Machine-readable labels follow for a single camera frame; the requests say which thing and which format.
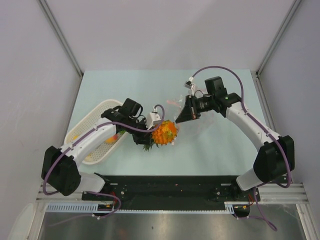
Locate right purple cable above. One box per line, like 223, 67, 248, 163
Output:
190, 65, 293, 231

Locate aluminium frame post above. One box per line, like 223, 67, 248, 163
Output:
36, 0, 84, 79
255, 0, 303, 77

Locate toy peach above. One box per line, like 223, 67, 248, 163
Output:
104, 134, 118, 144

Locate purple cable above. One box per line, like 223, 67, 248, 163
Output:
190, 65, 293, 231
42, 103, 165, 226

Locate white slotted cable duct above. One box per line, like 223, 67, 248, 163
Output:
45, 202, 235, 215

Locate left aluminium frame post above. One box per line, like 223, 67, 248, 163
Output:
36, 0, 84, 79

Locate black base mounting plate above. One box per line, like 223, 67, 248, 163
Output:
81, 175, 261, 210

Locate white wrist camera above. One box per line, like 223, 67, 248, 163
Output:
146, 107, 161, 130
184, 76, 198, 96

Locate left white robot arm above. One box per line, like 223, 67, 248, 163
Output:
41, 98, 163, 200

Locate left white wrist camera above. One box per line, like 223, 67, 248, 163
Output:
146, 107, 161, 130

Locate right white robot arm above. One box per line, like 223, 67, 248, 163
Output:
175, 76, 295, 201

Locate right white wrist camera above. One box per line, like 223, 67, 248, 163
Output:
184, 76, 198, 96

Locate white perforated plastic basket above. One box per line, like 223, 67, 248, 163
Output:
61, 99, 128, 166

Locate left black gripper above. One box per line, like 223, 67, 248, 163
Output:
125, 117, 154, 146

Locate clear zip top bag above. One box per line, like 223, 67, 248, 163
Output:
165, 95, 214, 145

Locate right aluminium frame post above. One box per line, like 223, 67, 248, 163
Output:
255, 0, 303, 77

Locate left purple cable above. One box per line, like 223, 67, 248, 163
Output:
42, 103, 165, 226

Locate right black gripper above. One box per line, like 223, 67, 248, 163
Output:
176, 94, 215, 124

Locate orange toy pineapple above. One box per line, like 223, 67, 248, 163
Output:
143, 120, 179, 152

